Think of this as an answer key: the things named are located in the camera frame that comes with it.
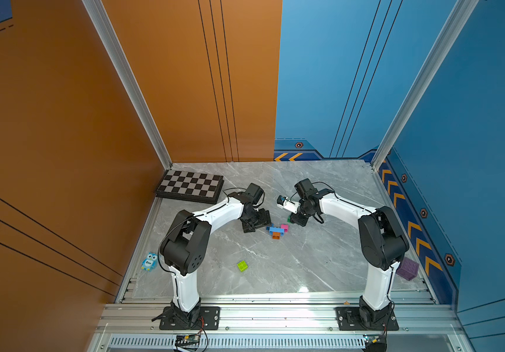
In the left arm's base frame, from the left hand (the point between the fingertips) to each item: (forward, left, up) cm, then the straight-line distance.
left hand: (266, 223), depth 92 cm
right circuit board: (-40, -36, -6) cm, 54 cm away
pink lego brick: (-1, -8, -1) cm, 8 cm away
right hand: (+5, -12, -2) cm, 13 cm away
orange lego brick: (-4, -4, -2) cm, 6 cm away
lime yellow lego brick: (-17, +9, -3) cm, 20 cm away
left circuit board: (-41, +25, -7) cm, 48 cm away
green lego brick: (+2, -10, 0) cm, 10 cm away
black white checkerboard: (+20, +35, 0) cm, 41 cm away
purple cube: (-18, -52, +1) cm, 55 cm away
